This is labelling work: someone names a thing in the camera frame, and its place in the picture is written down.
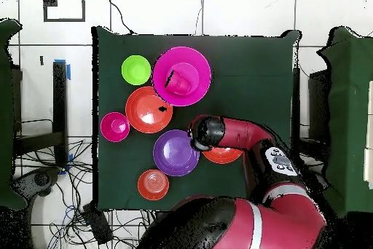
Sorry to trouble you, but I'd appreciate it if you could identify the red cup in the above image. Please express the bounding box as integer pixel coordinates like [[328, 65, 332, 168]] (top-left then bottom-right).
[[164, 69, 194, 96]]

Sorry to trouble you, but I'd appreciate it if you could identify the black tape square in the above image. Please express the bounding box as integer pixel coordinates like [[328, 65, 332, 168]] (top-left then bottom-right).
[[42, 0, 87, 23]]

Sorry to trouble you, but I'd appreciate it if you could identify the small orange bowl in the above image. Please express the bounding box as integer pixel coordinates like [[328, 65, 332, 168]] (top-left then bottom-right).
[[137, 169, 170, 202]]

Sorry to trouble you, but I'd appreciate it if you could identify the small red bowl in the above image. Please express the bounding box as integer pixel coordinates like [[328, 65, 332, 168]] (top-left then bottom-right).
[[100, 111, 131, 143]]

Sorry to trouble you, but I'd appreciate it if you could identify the blue tape strip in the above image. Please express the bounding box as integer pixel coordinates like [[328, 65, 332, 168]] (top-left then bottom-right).
[[54, 58, 71, 81], [59, 153, 74, 175]]

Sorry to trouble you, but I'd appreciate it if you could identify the large pink bowl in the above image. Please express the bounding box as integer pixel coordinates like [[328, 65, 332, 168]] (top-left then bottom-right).
[[152, 46, 213, 108]]

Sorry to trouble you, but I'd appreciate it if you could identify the small green bowl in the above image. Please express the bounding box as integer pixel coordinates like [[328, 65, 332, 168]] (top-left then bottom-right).
[[121, 54, 152, 86]]

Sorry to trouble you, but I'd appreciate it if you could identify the tangle of floor cables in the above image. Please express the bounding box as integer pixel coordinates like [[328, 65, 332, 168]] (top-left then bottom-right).
[[14, 139, 152, 249]]

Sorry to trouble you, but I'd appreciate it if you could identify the gray pedestal leg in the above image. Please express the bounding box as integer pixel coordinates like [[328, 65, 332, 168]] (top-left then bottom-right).
[[11, 166, 62, 203]]

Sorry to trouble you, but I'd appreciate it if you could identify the black metal stand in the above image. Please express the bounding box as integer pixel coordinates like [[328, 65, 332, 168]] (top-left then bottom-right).
[[291, 66, 331, 171], [12, 61, 68, 168]]

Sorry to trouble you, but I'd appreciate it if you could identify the green cloth covered table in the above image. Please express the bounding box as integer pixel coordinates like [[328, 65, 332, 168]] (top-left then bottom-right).
[[0, 17, 28, 211], [316, 25, 373, 218]]

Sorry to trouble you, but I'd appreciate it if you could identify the black floor cable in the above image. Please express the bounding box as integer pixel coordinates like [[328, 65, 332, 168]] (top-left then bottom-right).
[[104, 0, 137, 36]]

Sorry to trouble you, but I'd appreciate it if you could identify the large orange bowl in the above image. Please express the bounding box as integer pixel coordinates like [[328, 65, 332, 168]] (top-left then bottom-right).
[[125, 86, 174, 134], [201, 146, 244, 165]]

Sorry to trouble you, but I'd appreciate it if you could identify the dark green tablecloth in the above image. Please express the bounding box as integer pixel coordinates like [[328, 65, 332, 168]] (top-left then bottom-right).
[[92, 25, 301, 213]]

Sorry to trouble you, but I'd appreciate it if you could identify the purple bowl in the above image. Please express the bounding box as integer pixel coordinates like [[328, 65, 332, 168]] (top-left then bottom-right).
[[152, 129, 201, 178]]

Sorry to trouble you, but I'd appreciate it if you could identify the black power box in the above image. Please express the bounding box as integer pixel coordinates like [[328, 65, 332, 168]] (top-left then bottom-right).
[[81, 203, 114, 245]]

